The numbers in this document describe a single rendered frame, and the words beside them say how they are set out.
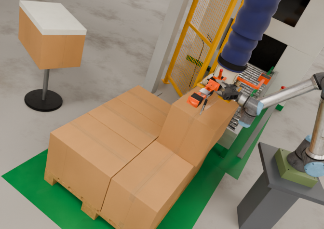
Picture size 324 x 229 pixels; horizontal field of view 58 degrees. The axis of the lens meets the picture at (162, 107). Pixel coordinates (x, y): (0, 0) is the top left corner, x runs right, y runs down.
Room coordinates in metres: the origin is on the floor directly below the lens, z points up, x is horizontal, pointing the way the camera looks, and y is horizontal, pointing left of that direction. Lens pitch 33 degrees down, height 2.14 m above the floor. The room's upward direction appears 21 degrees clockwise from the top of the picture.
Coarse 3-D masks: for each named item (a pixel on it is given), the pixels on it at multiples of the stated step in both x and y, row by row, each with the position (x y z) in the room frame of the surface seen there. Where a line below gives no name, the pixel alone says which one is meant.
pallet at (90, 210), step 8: (48, 176) 1.56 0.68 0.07; (56, 176) 1.54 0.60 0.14; (192, 176) 2.12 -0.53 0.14; (64, 184) 1.51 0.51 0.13; (72, 192) 1.47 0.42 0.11; (176, 200) 1.88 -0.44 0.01; (88, 208) 1.42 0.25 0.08; (168, 208) 1.65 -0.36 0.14; (96, 216) 1.41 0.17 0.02; (104, 216) 1.37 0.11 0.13; (112, 224) 1.34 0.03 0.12
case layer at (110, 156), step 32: (128, 96) 2.42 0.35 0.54; (64, 128) 1.67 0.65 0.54; (96, 128) 1.81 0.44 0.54; (128, 128) 1.96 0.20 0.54; (160, 128) 2.12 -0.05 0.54; (64, 160) 1.52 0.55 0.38; (96, 160) 1.49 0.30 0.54; (128, 160) 1.60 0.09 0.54; (160, 160) 1.73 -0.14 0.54; (96, 192) 1.41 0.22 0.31; (128, 192) 1.33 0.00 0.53; (160, 192) 1.42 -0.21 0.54; (128, 224) 1.30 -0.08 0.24
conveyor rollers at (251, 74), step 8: (248, 64) 4.62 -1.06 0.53; (248, 72) 4.25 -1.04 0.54; (256, 72) 4.39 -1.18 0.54; (264, 72) 4.53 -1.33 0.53; (248, 80) 3.97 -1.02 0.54; (256, 80) 4.11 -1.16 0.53; (224, 88) 3.43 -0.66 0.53; (248, 88) 3.69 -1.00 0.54; (256, 96) 3.56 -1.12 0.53; (240, 112) 2.98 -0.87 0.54; (232, 120) 2.73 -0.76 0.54; (232, 128) 2.57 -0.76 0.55
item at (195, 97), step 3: (195, 93) 1.64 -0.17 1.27; (189, 96) 1.57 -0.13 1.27; (192, 96) 1.58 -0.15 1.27; (195, 96) 1.60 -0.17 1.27; (198, 96) 1.61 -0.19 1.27; (201, 96) 1.62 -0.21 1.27; (189, 99) 1.57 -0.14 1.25; (192, 99) 1.56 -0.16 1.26; (195, 99) 1.56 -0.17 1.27; (198, 99) 1.57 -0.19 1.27; (201, 99) 1.59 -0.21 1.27; (189, 102) 1.57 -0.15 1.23; (198, 102) 1.55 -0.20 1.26; (201, 102) 1.61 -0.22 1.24; (192, 105) 1.56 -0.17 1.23; (198, 105) 1.57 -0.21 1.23
